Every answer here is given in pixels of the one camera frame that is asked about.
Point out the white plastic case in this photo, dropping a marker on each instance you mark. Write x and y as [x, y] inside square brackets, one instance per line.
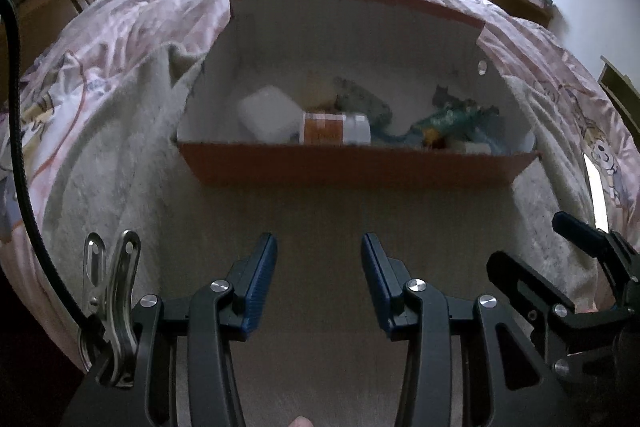
[267, 112]

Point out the orange cardboard box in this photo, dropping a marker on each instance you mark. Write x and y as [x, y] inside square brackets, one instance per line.
[350, 169]

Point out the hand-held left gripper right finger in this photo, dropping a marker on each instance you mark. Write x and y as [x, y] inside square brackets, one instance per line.
[375, 279]

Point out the dark wooden chair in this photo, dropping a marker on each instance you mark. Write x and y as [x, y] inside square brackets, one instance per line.
[620, 92]

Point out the pink printed duvet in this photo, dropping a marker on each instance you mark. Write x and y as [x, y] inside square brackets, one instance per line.
[125, 17]

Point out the mottled grey toy animal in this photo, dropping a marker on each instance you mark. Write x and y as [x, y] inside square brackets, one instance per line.
[365, 104]

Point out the metal spring clip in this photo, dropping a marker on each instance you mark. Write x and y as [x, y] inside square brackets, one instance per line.
[117, 307]

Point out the teal green toy figure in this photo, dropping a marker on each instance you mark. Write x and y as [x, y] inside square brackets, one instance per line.
[445, 119]

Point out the orange label white bottle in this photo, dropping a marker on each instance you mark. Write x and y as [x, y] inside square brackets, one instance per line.
[325, 129]

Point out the red and yellow toy figure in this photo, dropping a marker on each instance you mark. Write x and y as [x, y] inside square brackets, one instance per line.
[432, 140]

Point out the person's left hand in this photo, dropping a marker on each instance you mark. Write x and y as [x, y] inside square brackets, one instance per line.
[301, 422]

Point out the small grey toy figure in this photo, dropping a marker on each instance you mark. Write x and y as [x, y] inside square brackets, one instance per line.
[442, 96]

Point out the cream fluffy blanket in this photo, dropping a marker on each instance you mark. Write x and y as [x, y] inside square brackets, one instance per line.
[125, 157]

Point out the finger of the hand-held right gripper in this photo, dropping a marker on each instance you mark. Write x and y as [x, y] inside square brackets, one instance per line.
[525, 279]
[575, 227]

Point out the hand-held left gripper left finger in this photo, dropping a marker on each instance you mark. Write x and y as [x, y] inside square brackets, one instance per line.
[261, 277]

